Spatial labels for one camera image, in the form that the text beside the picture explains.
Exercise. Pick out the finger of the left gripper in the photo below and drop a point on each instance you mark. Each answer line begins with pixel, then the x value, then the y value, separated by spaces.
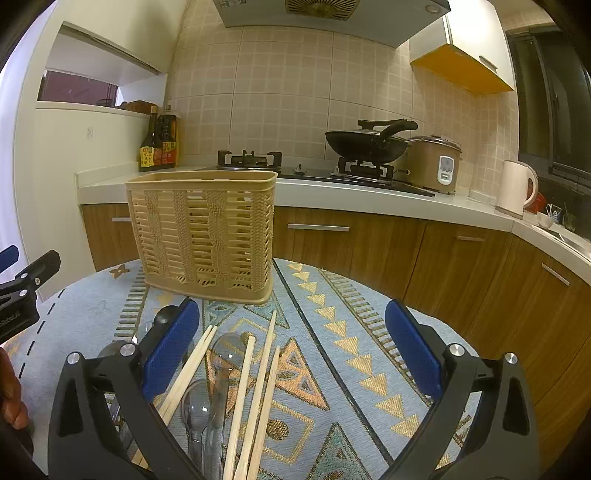
pixel 41 270
pixel 8 257

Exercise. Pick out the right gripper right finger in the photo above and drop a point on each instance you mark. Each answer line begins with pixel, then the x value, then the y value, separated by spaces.
pixel 502 441

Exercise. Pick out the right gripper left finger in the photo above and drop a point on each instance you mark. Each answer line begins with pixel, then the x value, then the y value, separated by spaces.
pixel 83 442

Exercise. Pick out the clear plastic spoon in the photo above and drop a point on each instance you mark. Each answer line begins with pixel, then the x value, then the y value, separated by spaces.
pixel 195 410
pixel 226 357

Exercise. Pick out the wooden chopstick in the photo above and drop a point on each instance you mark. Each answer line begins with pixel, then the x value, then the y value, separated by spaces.
pixel 184 378
pixel 243 462
pixel 178 392
pixel 229 465
pixel 257 449

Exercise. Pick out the person's left hand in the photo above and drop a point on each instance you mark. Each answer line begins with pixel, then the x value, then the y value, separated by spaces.
pixel 13 409

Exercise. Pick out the dark soy sauce bottle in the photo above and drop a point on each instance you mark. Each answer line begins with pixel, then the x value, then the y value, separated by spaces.
pixel 150 150

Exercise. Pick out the blue patterned table mat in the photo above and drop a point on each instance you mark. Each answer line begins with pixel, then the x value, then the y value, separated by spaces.
pixel 344 405

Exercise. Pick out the beige plastic utensil basket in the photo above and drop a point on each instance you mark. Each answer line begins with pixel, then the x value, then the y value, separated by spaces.
pixel 205 233

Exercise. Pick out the large soy sauce bottle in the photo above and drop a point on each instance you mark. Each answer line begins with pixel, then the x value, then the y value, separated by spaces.
pixel 167 132

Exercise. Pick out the white cup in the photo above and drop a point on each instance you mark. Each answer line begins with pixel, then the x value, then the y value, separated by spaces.
pixel 544 221

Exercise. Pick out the white electric kettle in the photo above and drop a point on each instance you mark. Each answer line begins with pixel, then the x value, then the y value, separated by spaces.
pixel 518 188

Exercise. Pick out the black gas stove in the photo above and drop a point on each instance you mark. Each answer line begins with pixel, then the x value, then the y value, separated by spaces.
pixel 343 172

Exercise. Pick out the black wok with lid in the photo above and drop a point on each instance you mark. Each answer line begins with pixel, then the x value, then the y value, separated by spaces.
pixel 375 141

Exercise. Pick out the dark window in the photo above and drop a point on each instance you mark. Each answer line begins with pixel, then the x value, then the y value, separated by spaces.
pixel 553 88

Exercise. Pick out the grey range hood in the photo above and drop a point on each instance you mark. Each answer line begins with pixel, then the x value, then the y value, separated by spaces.
pixel 389 22

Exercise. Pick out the white and orange wall cabinet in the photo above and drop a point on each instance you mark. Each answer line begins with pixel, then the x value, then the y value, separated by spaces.
pixel 467 47

